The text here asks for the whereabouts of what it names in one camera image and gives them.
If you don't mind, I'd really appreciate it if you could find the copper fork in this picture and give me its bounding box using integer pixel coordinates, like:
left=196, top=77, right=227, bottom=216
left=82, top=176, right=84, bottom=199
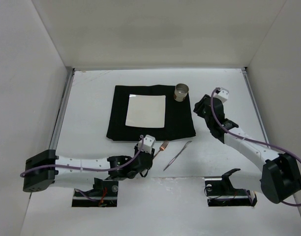
left=154, top=140, right=169, bottom=158

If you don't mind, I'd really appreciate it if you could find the white paper cup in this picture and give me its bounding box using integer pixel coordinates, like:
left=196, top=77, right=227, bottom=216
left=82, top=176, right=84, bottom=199
left=174, top=83, right=189, bottom=102

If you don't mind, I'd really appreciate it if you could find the black cloth placemat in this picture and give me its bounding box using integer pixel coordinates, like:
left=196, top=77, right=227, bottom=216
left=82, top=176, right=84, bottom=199
left=106, top=85, right=196, bottom=142

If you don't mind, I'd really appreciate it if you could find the square white plate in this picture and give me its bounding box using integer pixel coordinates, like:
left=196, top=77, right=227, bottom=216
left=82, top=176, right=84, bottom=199
left=125, top=94, right=166, bottom=128

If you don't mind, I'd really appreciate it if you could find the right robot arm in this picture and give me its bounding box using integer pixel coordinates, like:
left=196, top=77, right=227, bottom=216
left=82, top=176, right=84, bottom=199
left=193, top=94, right=301, bottom=206

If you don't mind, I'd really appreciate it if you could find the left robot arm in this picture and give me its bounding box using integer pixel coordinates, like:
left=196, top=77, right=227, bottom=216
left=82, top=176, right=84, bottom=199
left=20, top=144, right=155, bottom=193

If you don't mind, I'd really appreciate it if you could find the silver knife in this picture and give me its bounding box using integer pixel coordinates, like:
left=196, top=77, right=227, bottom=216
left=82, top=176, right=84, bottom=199
left=163, top=141, right=192, bottom=171

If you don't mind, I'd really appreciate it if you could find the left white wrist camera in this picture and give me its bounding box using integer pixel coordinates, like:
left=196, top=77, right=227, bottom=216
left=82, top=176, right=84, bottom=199
left=137, top=135, right=156, bottom=154

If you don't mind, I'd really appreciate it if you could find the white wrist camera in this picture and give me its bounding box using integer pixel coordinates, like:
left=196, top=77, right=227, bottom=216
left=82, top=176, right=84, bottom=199
left=214, top=88, right=229, bottom=103
left=137, top=135, right=156, bottom=154

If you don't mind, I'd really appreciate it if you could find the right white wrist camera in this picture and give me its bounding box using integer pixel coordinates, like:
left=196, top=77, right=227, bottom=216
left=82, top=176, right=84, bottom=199
left=214, top=88, right=229, bottom=103

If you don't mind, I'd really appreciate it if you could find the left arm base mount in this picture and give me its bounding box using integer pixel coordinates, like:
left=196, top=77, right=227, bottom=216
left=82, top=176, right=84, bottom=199
left=71, top=178, right=119, bottom=208

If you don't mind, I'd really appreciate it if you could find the right aluminium rail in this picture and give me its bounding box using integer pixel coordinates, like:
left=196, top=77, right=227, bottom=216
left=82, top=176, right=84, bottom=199
left=241, top=67, right=269, bottom=143

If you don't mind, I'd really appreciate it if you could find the aluminium rail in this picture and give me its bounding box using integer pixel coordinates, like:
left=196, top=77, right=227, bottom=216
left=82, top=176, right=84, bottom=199
left=241, top=67, right=269, bottom=143
left=49, top=67, right=75, bottom=149

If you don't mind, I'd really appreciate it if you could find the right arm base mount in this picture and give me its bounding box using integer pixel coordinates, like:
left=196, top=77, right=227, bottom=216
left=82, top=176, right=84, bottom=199
left=204, top=168, right=258, bottom=207

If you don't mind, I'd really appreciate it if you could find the left aluminium rail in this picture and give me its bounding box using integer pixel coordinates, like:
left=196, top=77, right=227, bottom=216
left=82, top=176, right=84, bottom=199
left=49, top=67, right=75, bottom=149

